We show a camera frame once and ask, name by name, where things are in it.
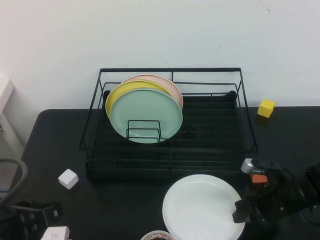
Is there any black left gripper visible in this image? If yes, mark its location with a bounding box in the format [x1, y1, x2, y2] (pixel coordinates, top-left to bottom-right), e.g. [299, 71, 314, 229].
[41, 201, 63, 225]

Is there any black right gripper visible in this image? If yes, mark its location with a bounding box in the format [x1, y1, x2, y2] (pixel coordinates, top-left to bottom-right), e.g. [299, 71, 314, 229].
[231, 166, 294, 224]

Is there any white plate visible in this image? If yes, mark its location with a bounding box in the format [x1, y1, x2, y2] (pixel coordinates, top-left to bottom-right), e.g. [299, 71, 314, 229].
[162, 174, 246, 240]

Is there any green plate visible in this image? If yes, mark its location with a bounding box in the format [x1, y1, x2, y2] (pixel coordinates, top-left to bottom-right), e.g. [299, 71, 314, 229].
[109, 89, 184, 145]

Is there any yellow plate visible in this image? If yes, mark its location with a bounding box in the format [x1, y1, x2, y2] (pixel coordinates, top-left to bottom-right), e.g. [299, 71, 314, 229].
[105, 80, 173, 120]

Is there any pink plate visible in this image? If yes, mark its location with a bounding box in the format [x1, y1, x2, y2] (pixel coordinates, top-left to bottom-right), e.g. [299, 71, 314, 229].
[121, 74, 185, 111]

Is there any white block with pencil mark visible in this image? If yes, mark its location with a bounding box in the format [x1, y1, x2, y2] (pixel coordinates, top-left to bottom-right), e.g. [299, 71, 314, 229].
[40, 225, 71, 240]

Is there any orange cube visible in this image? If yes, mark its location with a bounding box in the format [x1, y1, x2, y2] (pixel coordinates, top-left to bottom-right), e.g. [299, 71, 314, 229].
[250, 174, 268, 186]

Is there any white cube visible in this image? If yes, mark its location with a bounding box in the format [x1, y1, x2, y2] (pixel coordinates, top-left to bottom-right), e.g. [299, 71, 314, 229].
[57, 168, 79, 190]

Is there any red and white tape roll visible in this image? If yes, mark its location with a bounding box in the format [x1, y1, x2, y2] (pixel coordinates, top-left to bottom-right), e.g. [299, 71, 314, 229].
[140, 229, 173, 240]

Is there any black plastic drain tray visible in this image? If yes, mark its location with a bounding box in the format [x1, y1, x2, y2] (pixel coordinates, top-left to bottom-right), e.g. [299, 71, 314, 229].
[86, 90, 251, 185]

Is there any yellow cube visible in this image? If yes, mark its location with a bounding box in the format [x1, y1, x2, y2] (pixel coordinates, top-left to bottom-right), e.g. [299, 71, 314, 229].
[257, 98, 276, 118]

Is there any white cabinet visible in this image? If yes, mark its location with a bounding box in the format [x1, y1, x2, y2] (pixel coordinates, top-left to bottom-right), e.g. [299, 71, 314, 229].
[0, 74, 27, 196]

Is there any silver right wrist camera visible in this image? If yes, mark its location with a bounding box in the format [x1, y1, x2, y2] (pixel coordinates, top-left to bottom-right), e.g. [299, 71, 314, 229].
[240, 158, 266, 175]

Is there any black wire dish rack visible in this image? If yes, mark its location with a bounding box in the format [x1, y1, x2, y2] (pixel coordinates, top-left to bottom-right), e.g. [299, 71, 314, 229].
[79, 67, 259, 176]

